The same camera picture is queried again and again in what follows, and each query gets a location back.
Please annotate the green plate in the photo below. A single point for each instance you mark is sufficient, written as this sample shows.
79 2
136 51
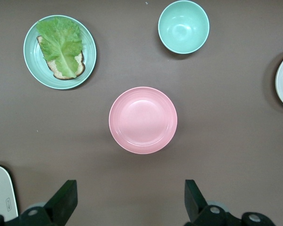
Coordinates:
33 61

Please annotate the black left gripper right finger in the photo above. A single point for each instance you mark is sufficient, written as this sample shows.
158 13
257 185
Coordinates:
194 204

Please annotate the green deep bowl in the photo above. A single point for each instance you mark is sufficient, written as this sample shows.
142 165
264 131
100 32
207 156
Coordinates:
184 28

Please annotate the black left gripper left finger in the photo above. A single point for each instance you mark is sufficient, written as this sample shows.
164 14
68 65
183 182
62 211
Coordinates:
64 200

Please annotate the brown table cover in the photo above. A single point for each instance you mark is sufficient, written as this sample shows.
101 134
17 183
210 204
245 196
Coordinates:
214 141

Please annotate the pink shallow plate bowl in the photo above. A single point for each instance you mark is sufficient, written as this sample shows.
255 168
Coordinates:
142 120

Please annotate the toasted bread slice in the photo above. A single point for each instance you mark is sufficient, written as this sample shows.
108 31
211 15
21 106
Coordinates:
55 70

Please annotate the beige toaster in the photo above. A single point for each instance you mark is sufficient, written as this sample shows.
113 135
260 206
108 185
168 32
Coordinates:
1 188

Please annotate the green lettuce leaf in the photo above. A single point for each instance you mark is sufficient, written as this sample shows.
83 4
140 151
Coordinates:
59 44

